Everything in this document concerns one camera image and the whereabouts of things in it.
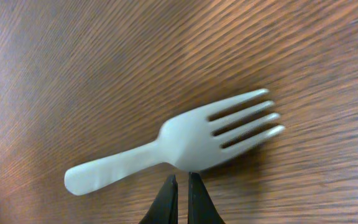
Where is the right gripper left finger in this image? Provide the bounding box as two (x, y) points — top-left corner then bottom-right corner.
(139, 175), (178, 224)

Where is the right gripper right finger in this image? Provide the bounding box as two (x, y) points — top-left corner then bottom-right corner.
(188, 172), (225, 224)

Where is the white plastic fork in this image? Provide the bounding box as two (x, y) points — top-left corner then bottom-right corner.
(64, 88), (285, 195)

